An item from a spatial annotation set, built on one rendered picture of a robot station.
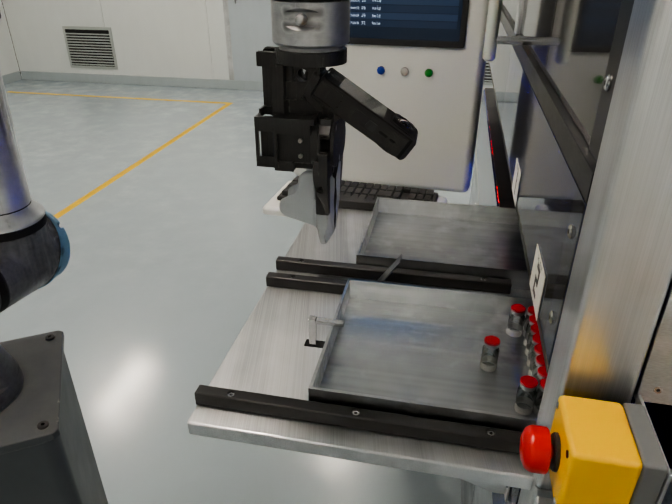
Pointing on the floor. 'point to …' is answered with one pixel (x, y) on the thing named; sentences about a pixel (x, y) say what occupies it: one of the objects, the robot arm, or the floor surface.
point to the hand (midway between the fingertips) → (330, 232)
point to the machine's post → (620, 234)
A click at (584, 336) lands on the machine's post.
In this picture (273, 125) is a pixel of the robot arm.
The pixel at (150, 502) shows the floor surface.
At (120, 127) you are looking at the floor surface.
